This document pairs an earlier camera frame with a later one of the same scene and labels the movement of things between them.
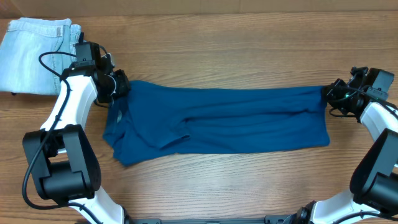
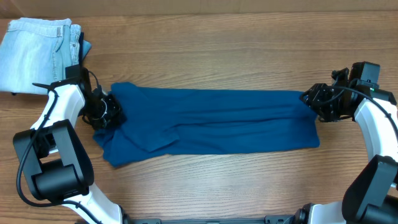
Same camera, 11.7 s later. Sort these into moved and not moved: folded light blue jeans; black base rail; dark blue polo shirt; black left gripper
Moved: black left gripper
Not moved: dark blue polo shirt; black base rail; folded light blue jeans
